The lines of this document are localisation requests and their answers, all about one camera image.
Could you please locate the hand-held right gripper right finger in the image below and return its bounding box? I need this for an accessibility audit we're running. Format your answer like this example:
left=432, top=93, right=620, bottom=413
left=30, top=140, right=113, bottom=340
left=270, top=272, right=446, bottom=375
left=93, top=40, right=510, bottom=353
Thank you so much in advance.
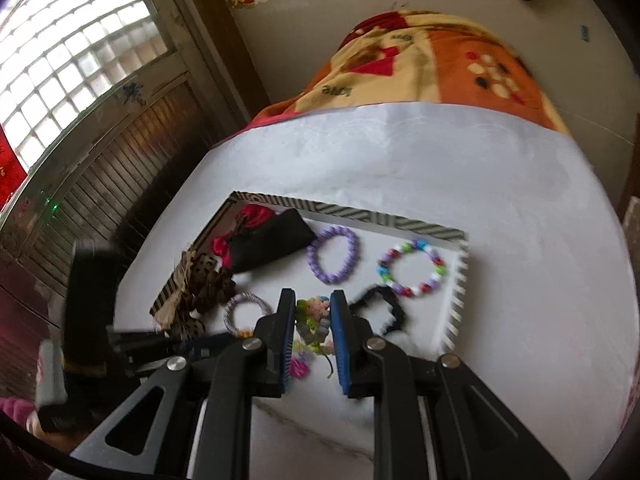
left=330, top=289, right=571, bottom=480

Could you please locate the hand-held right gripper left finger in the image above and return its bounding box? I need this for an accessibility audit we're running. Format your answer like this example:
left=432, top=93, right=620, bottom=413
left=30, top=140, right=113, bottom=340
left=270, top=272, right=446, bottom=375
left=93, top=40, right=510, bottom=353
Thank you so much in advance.
left=70, top=287, right=297, bottom=480

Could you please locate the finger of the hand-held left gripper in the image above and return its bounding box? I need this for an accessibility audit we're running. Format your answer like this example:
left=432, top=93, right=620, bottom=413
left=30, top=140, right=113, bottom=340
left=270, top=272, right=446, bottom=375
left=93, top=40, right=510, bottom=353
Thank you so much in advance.
left=125, top=331, right=242, bottom=377

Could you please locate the pink heart hair tie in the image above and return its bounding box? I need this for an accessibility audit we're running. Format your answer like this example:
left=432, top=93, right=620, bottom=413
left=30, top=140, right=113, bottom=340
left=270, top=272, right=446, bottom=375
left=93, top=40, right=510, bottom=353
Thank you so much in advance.
left=291, top=340, right=337, bottom=381

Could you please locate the colourful flower hair tie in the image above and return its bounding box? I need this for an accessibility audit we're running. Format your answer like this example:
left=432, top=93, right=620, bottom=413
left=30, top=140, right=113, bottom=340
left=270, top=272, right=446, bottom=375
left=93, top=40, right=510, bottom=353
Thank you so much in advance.
left=295, top=296, right=335, bottom=346

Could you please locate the black scrunchie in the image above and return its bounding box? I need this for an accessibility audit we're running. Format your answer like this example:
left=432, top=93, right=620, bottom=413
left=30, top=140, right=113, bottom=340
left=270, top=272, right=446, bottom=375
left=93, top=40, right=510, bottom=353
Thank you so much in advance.
left=348, top=283, right=407, bottom=337

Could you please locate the braided multicolour bracelet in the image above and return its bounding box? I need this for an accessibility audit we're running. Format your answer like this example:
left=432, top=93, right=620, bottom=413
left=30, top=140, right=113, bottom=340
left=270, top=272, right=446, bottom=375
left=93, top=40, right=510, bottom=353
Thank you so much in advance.
left=223, top=292, right=274, bottom=337

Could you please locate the purple bead bracelet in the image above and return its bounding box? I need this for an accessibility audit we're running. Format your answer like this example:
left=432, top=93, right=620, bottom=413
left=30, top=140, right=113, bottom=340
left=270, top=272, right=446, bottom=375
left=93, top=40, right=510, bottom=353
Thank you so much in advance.
left=306, top=225, right=360, bottom=284

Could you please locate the red and black hair bow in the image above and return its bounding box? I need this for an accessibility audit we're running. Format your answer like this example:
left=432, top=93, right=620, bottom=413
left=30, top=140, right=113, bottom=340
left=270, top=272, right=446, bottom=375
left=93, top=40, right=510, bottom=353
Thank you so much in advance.
left=209, top=204, right=316, bottom=274

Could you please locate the multicolour bead bracelet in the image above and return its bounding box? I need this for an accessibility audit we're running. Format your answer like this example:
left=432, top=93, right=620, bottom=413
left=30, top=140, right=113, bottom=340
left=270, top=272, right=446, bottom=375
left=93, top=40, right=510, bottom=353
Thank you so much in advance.
left=377, top=239, right=447, bottom=299

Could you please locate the striped cardboard box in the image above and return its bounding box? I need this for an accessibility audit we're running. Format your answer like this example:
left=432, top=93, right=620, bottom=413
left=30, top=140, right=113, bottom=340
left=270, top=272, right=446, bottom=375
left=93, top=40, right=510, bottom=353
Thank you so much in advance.
left=149, top=190, right=471, bottom=354

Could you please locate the beige leopard hair bow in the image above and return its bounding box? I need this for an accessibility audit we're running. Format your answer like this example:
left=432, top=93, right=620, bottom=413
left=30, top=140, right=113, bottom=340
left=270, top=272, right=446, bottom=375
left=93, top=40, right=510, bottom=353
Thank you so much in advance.
left=154, top=251, right=222, bottom=337

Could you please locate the brown scrunchie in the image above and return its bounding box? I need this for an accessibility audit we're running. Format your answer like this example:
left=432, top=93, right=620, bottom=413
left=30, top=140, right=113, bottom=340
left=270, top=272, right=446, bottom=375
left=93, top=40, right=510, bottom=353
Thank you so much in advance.
left=192, top=266, right=237, bottom=312

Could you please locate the wooden slatted panel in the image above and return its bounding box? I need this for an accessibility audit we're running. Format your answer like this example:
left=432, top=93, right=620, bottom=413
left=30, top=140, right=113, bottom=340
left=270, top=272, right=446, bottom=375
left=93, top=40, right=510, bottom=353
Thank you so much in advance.
left=0, top=74, right=237, bottom=288

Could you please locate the white table cloth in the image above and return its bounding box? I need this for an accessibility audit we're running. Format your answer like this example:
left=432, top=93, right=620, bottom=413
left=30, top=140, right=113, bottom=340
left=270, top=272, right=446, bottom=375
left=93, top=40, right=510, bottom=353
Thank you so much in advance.
left=114, top=102, right=632, bottom=480

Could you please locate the glass block window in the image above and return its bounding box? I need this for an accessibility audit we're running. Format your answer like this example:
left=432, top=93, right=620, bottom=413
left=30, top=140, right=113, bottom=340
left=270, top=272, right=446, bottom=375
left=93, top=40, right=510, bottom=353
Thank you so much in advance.
left=0, top=0, right=192, bottom=177

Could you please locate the orange printed blanket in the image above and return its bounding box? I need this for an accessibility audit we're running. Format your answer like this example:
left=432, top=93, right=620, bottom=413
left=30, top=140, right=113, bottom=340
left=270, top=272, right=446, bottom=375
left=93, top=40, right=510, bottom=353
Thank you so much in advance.
left=224, top=9, right=572, bottom=142

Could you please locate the red wall calendar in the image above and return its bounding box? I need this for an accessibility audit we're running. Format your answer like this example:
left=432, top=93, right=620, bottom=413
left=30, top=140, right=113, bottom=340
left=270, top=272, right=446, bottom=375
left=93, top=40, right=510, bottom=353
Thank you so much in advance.
left=0, top=126, right=29, bottom=212

